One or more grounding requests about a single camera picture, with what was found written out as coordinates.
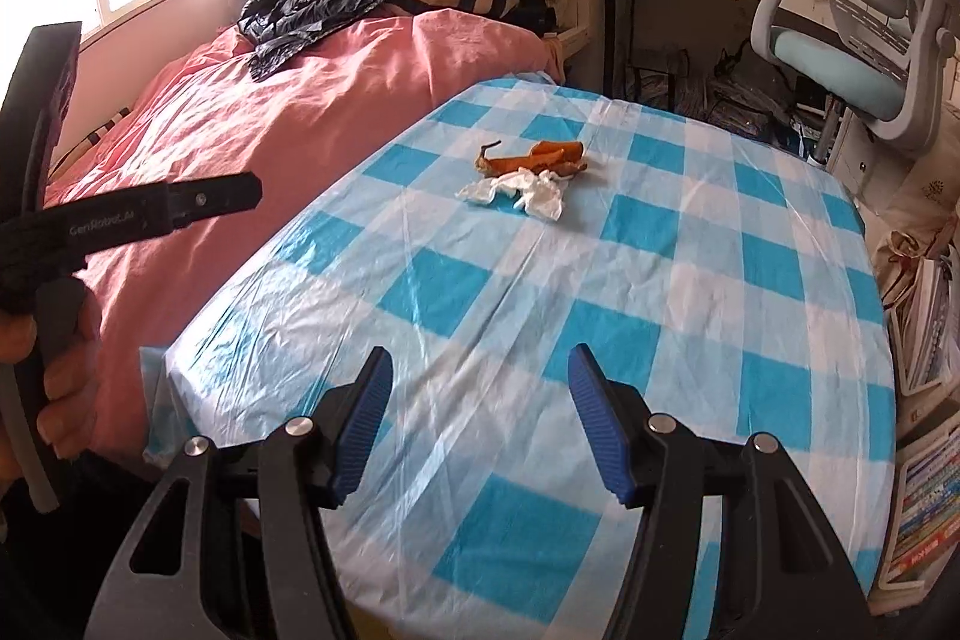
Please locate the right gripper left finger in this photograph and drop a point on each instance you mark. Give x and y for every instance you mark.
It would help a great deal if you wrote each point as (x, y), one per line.
(348, 418)

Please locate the large orange peel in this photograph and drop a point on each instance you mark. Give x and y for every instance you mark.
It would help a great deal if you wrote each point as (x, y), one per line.
(495, 167)

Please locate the blue white checkered tablecloth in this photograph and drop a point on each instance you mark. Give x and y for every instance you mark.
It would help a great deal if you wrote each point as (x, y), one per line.
(727, 281)

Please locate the black bags under desk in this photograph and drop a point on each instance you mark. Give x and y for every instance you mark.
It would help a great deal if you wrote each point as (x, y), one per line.
(666, 80)

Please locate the white book trolley near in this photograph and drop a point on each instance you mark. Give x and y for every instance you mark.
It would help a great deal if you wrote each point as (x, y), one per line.
(923, 528)

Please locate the grey blue desk chair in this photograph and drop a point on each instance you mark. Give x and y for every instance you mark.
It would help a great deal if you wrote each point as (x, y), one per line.
(890, 69)

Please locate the black puffer jacket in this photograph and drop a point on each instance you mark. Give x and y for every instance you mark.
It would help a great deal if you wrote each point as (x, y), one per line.
(279, 30)

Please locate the left hand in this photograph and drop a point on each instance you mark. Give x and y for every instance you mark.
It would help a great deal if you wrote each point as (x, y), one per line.
(67, 422)

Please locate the small orange peel piece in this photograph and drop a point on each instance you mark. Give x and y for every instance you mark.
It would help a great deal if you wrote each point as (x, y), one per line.
(569, 152)

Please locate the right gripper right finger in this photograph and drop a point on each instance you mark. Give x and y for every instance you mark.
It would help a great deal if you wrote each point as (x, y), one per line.
(614, 418)

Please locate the white tissue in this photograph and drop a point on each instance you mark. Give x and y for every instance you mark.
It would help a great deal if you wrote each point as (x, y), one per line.
(538, 195)

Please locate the pink duvet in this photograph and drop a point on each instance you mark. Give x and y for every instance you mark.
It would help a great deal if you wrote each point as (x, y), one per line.
(298, 131)

